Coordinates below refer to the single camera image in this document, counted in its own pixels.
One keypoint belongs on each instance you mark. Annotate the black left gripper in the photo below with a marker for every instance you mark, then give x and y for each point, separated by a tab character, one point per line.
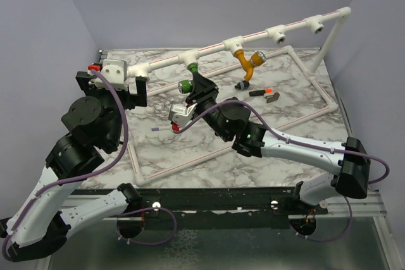
140	98

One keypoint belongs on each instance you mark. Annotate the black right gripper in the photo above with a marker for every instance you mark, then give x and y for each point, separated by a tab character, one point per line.
203	90

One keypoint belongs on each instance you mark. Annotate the green water faucet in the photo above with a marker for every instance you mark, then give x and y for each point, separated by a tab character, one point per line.
186	86

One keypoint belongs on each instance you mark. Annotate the white PVC pipe frame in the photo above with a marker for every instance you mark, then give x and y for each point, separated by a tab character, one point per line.
235	45

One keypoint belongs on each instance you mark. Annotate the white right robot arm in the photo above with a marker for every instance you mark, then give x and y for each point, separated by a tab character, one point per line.
346	168

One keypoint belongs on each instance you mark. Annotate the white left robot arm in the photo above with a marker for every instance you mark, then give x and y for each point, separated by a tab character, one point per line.
96	140

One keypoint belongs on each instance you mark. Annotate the orange water faucet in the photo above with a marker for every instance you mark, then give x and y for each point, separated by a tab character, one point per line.
248	65

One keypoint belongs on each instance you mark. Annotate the black orange highlighter marker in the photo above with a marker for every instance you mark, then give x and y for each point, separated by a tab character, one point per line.
255	93

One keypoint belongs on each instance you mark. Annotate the purple capped white marker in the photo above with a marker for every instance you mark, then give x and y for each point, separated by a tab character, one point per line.
161	128

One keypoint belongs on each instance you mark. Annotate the tan mini stapler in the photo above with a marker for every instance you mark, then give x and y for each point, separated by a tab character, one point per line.
272	97

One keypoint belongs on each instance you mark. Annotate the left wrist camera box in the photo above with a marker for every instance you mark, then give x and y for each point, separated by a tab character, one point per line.
114	70

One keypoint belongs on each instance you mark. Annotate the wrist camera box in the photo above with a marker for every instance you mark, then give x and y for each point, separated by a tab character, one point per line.
179	115
114	70

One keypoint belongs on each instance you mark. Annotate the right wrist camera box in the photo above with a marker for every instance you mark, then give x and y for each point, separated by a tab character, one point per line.
179	115

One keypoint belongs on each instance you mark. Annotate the black grey hose connector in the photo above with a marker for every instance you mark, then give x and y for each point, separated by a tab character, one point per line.
242	85

